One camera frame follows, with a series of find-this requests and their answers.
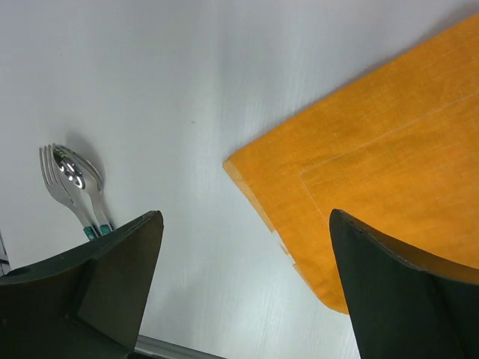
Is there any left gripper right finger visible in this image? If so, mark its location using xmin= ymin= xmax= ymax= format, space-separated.
xmin=329 ymin=209 xmax=478 ymax=358

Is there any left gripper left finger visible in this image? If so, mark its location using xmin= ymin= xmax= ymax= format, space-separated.
xmin=1 ymin=211 xmax=164 ymax=358

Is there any orange cartoon placemat cloth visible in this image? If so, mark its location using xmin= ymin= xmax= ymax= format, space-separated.
xmin=223 ymin=15 xmax=478 ymax=313

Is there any steel spoon teal handle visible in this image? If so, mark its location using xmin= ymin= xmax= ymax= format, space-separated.
xmin=53 ymin=144 xmax=114 ymax=235

